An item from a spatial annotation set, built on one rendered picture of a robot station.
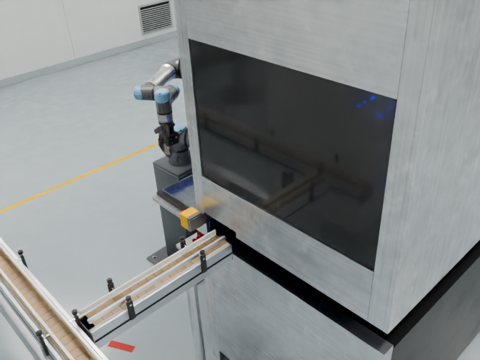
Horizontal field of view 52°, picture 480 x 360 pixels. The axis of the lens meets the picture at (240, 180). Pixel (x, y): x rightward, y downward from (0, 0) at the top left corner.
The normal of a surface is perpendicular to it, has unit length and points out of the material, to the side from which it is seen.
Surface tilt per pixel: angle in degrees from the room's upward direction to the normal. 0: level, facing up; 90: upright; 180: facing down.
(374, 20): 90
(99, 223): 0
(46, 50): 90
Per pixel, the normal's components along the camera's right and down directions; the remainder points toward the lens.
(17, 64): 0.69, 0.36
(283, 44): -0.72, 0.39
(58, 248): -0.04, -0.84
